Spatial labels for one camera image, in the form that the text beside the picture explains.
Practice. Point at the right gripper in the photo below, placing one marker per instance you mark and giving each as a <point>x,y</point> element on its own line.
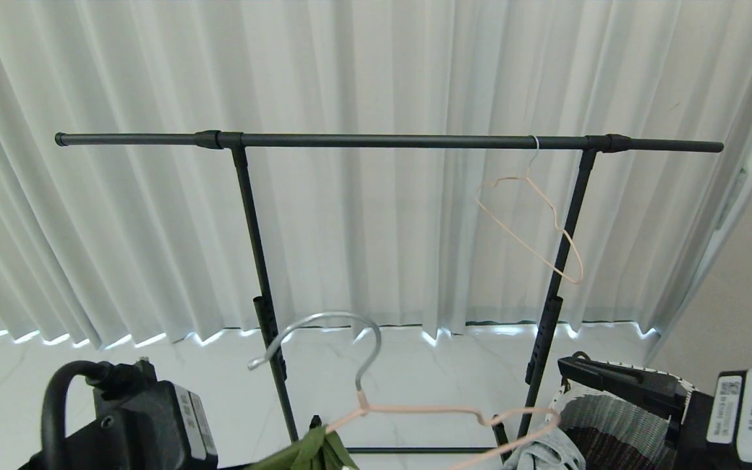
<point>702,437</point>

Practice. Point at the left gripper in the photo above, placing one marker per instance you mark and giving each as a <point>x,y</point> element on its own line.
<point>187,431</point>

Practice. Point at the pale grey shorts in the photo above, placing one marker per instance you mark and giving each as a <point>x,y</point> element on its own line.
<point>546,457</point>

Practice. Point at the green long-sleeved shirt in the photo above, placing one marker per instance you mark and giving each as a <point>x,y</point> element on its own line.
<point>311,454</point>

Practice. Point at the pink clothes hanger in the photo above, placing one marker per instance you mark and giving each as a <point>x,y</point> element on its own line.
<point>361,398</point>
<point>527,176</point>

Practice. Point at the white laundry basket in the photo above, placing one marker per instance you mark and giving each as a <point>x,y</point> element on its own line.
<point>611,431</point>

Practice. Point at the black clothes rack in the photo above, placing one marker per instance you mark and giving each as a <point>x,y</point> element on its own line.
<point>382,140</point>

